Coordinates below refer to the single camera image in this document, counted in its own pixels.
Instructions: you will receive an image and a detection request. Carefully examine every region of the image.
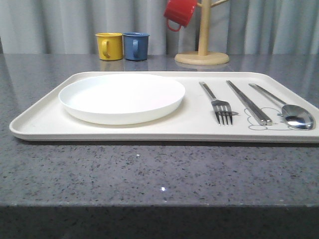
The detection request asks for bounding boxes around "white round plate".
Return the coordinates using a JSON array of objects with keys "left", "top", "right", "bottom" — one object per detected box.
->
[{"left": 58, "top": 73, "right": 185, "bottom": 125}]

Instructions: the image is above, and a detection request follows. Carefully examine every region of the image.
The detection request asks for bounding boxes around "silver metal fork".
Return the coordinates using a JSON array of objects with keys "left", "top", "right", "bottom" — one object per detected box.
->
[{"left": 199, "top": 82, "right": 233, "bottom": 126}]

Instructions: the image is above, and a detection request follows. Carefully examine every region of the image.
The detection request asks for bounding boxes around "silver chopstick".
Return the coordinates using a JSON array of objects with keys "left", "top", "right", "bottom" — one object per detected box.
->
[
  {"left": 227, "top": 80, "right": 273, "bottom": 126},
  {"left": 225, "top": 80, "right": 267, "bottom": 126}
]

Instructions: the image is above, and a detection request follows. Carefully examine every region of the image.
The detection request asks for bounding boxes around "silver metal spoon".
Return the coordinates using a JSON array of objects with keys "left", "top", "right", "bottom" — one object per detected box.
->
[{"left": 249, "top": 83, "right": 315, "bottom": 130}]

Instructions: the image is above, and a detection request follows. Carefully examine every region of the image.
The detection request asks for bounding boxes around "wooden mug tree stand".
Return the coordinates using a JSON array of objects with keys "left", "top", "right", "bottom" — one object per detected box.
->
[{"left": 174, "top": 0, "right": 230, "bottom": 65}]

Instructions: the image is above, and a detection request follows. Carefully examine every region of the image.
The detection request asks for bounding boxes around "blue mug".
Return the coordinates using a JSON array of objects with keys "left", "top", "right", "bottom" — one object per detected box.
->
[{"left": 123, "top": 32, "right": 150, "bottom": 61}]

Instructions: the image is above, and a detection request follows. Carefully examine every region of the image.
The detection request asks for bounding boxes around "beige rabbit serving tray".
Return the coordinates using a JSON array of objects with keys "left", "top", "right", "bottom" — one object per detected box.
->
[{"left": 9, "top": 71, "right": 319, "bottom": 143}]

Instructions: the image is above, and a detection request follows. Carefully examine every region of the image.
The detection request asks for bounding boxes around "yellow mug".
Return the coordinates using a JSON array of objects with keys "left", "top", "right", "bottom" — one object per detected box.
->
[{"left": 95, "top": 33, "right": 123, "bottom": 61}]

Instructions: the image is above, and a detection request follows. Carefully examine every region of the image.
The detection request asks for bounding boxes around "red mug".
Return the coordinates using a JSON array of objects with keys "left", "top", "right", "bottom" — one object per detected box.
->
[{"left": 163, "top": 0, "right": 197, "bottom": 32}]

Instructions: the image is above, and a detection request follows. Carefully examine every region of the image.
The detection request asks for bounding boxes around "grey pleated curtain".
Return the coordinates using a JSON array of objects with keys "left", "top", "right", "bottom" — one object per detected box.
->
[{"left": 0, "top": 0, "right": 319, "bottom": 55}]

